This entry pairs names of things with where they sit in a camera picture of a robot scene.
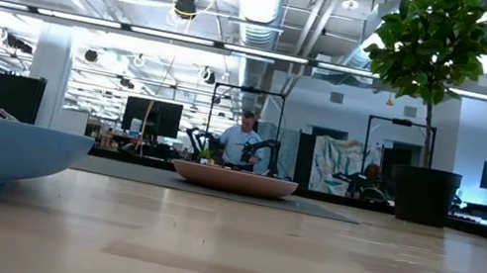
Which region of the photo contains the dark grey woven mat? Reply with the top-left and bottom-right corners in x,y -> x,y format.
68,151 -> 363,226

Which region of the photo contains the pink round plate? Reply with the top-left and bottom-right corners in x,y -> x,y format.
168,157 -> 301,205

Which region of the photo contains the white room column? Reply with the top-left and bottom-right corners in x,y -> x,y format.
20,22 -> 80,132

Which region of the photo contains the black aluminium table frame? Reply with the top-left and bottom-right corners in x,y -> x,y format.
84,143 -> 487,244

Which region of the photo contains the dark plant pot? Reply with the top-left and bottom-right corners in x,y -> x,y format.
383,161 -> 464,230

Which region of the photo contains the silver ventilation duct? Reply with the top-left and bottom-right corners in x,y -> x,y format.
213,0 -> 289,117

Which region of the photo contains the person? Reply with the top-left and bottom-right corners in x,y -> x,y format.
362,161 -> 383,184
212,106 -> 273,175

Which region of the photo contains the black computer monitor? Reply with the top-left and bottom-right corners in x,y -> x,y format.
120,94 -> 185,141
0,68 -> 49,127

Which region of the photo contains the green leafy plant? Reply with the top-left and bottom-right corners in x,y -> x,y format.
345,0 -> 487,180

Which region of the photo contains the pale crumpled wall cloth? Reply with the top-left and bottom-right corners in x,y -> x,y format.
307,133 -> 384,203

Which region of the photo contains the small background potted plant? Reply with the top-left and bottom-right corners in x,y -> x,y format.
197,147 -> 216,166

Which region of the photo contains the black ceiling lamp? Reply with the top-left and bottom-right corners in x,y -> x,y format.
171,0 -> 200,22

